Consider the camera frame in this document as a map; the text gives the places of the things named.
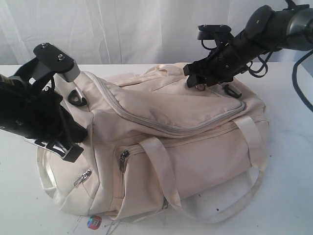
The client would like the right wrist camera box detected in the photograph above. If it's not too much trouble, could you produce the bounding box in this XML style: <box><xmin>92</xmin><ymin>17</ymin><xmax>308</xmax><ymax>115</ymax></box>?
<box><xmin>197</xmin><ymin>24</ymin><xmax>231</xmax><ymax>40</ymax></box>

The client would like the colourful sticker on table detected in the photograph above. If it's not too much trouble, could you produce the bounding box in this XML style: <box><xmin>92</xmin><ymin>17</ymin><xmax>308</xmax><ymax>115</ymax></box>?
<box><xmin>88</xmin><ymin>213</ymin><xmax>102</xmax><ymax>225</ymax></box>

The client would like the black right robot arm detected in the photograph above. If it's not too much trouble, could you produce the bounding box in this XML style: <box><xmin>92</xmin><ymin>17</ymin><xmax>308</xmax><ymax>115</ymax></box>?
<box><xmin>183</xmin><ymin>3</ymin><xmax>313</xmax><ymax>88</ymax></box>

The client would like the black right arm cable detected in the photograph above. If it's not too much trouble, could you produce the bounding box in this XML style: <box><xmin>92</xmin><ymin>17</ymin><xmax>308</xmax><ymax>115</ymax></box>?
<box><xmin>249</xmin><ymin>0</ymin><xmax>313</xmax><ymax>113</ymax></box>

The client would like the cream fabric duffel bag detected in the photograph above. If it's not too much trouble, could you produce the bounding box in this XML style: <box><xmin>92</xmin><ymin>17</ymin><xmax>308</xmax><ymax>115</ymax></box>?
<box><xmin>37</xmin><ymin>63</ymin><xmax>268</xmax><ymax>223</ymax></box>

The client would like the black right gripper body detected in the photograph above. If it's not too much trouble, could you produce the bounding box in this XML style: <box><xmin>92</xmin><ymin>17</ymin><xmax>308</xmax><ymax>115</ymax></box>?
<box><xmin>207</xmin><ymin>34</ymin><xmax>259</xmax><ymax>83</ymax></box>

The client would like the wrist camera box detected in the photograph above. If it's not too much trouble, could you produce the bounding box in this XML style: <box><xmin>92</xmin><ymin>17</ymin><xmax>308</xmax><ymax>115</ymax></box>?
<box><xmin>197</xmin><ymin>24</ymin><xmax>231</xmax><ymax>40</ymax></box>
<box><xmin>33</xmin><ymin>43</ymin><xmax>80</xmax><ymax>82</ymax></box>

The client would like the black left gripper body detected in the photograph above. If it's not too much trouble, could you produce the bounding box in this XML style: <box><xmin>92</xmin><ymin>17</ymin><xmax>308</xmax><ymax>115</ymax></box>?
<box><xmin>0</xmin><ymin>75</ymin><xmax>73</xmax><ymax>154</ymax></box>

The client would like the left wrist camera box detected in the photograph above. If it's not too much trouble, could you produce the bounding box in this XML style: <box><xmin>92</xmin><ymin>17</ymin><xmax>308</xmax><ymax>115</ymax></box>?
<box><xmin>33</xmin><ymin>43</ymin><xmax>80</xmax><ymax>82</ymax></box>

